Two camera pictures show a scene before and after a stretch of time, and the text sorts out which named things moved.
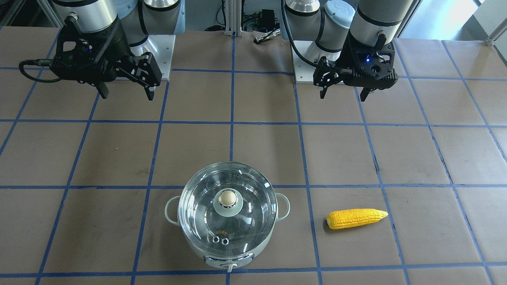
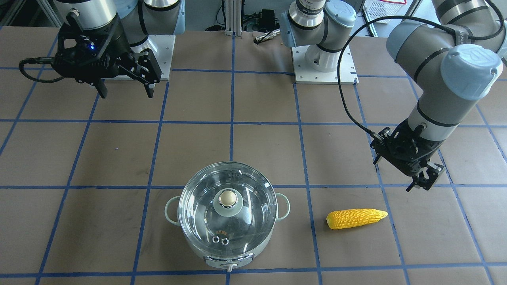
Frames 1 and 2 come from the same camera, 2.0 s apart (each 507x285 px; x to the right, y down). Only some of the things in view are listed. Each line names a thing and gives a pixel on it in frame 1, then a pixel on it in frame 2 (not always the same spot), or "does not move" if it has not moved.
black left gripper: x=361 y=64 → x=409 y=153
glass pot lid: x=227 y=207 does not move
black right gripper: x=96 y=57 does not move
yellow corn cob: x=349 y=217 does not move
